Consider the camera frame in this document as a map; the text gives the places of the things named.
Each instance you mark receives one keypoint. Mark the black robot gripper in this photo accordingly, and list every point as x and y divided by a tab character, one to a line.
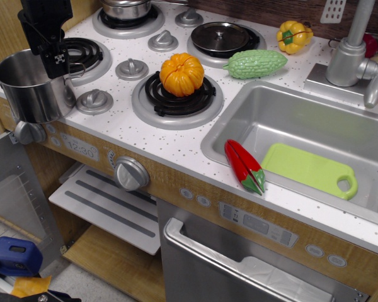
42	23

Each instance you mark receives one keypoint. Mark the back right burner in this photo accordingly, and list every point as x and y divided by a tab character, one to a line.
218	59

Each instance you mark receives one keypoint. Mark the front left black burner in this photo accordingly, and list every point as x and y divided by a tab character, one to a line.
89	60

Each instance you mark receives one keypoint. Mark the white slotted spatula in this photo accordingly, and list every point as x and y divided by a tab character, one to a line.
333	11

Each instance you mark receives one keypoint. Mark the tall steel pot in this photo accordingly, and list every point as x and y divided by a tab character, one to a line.
32	95

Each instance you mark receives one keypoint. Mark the white oven rack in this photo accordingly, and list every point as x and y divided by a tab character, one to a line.
93	196

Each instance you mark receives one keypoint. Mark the open oven door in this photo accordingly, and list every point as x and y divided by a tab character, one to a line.
24	209

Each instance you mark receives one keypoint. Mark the back left burner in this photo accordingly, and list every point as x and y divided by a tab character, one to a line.
117	29

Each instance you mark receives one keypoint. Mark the front right black burner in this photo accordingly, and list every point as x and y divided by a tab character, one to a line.
154	105

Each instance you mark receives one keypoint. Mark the steel pot on back burner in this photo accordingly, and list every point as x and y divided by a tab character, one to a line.
134	9

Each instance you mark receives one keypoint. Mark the grey oven side knob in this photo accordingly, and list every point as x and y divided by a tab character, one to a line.
26	133

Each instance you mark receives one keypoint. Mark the grey toy faucet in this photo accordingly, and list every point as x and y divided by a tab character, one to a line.
350	76

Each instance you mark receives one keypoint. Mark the green toy bitter gourd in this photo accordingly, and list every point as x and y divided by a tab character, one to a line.
250	64

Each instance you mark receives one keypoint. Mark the steel pot lid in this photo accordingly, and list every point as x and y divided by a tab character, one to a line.
220	37

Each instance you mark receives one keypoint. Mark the grey stove knob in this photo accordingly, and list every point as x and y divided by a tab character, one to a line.
94	102
163	42
131	70
189	19

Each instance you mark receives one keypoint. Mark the green plastic cutting board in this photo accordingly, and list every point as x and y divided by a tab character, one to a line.
313	170

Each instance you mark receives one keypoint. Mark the blue clamp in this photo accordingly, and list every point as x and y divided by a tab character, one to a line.
19	258

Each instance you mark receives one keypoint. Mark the grey dishwasher door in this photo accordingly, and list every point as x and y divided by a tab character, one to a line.
205	262

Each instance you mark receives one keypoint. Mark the dishwasher control panel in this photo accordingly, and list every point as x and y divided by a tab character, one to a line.
258	225

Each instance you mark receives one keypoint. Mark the yellow toy bell pepper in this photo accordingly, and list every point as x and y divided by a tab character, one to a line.
293	36

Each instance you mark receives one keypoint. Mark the grey oven dial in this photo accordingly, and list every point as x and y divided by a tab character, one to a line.
130	174

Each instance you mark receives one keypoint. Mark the oven clock display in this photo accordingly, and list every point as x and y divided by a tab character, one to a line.
80	147

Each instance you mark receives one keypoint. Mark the black burner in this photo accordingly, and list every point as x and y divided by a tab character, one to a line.
154	105
89	60

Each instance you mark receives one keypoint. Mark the orange toy pumpkin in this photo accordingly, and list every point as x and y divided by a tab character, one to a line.
182	74

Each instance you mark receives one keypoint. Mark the grey toy sink basin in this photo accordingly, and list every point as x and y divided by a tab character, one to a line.
263	114

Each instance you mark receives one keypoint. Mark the red toy chili pepper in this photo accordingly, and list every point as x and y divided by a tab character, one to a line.
246	168

